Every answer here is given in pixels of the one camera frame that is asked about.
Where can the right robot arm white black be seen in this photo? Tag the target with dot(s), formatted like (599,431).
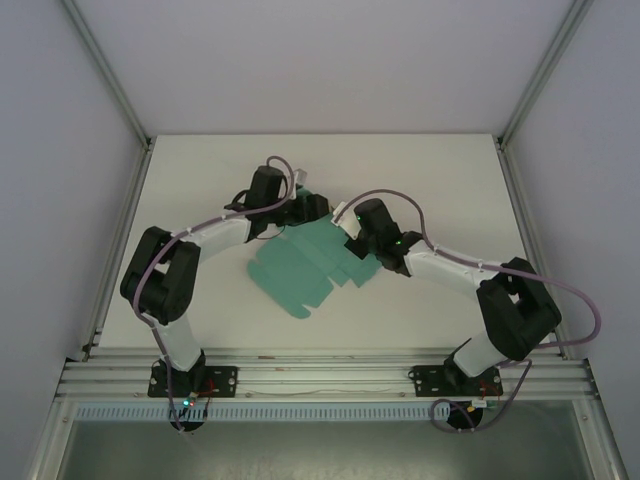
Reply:
(450,267)

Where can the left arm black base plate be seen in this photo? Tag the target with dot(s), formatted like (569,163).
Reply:
(222,380)

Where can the aluminium side rail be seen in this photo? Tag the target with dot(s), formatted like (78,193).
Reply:
(117,250)
(530,235)

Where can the aluminium front rail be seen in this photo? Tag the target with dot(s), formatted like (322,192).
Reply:
(320,375)

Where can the aluminium corner post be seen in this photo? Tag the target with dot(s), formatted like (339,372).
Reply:
(107,75)
(542,70)

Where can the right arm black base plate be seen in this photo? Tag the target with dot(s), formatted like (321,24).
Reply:
(427,380)

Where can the grey metal sheet panel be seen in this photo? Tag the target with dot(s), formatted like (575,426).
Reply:
(320,450)

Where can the teal corrugated paper box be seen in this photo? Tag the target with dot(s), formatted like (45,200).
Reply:
(295,270)

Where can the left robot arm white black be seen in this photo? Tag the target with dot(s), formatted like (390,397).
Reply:
(184,345)

